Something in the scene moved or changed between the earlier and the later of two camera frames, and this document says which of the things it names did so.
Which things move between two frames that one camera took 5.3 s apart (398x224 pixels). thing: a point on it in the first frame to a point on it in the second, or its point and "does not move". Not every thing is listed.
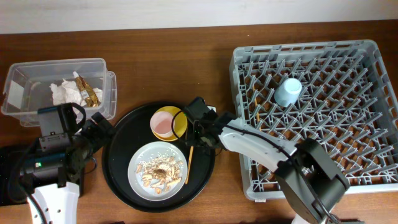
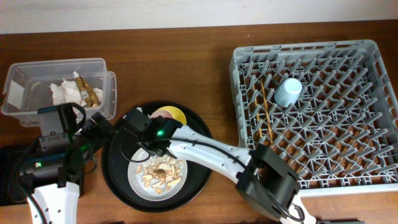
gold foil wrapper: [89, 94] does not move
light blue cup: [288, 92] does not move
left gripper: [90, 127] does not move
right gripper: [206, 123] to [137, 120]
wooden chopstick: [189, 162] to [267, 112]
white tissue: [68, 92] does not move
